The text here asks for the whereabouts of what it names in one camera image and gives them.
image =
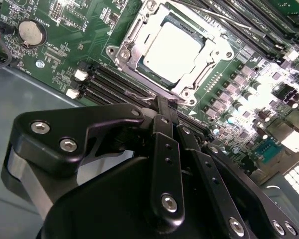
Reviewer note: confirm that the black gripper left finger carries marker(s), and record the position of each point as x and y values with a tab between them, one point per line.
64	124

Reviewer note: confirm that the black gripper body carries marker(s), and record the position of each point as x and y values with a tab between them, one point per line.
102	206

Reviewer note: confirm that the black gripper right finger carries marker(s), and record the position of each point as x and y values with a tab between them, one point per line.
211	174

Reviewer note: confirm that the metal socket cover frame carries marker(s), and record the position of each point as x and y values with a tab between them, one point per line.
139	30

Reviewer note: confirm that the silver CPU plate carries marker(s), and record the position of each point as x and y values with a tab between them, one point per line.
172	52

